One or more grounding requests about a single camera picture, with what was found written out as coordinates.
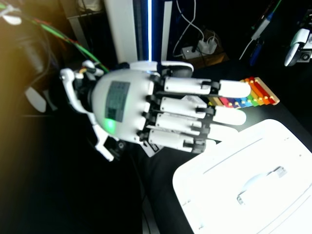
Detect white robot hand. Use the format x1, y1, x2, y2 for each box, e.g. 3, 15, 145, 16
93, 60, 252, 155
284, 28, 312, 67

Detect rainbow wooden xylophone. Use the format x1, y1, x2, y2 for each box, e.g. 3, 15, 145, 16
208, 77, 280, 109

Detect white plastic storage box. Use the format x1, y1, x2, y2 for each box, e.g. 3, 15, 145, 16
172, 118, 312, 234

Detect white pillar with blue light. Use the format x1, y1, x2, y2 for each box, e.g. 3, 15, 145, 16
104, 0, 173, 64

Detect black table cloth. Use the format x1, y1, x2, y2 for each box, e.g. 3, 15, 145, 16
131, 58, 312, 234

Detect white power strip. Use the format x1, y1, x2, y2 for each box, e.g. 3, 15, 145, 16
181, 46, 203, 60

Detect brown board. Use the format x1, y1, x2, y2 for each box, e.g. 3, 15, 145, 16
177, 52, 230, 69

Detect white charger plug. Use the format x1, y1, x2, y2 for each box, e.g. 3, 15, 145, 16
196, 36, 217, 55

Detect white cable adapter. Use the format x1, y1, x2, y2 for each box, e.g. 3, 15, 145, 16
240, 11, 273, 60

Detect green cable with blue plug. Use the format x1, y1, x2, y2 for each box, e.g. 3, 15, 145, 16
0, 3, 110, 73

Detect white power cable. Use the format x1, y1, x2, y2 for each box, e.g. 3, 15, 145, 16
172, 0, 204, 57

